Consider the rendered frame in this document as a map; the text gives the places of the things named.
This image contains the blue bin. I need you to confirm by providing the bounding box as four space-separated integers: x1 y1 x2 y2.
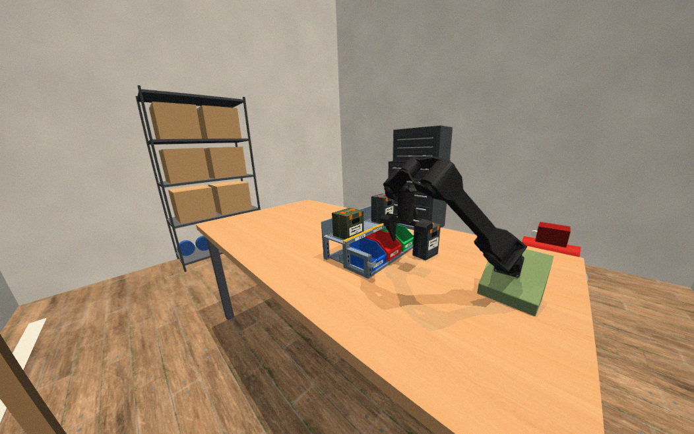
350 238 387 272

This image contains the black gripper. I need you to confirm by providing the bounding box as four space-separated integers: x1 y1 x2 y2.
380 204 433 247

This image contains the green open bin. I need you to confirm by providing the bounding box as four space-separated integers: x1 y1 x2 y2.
381 225 413 251

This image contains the grey metal bin rack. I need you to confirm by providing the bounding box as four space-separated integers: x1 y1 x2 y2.
321 206 412 279

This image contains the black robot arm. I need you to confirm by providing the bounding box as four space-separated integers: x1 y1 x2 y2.
383 156 527 278

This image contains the red open bin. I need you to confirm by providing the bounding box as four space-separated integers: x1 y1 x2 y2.
364 230 402 261

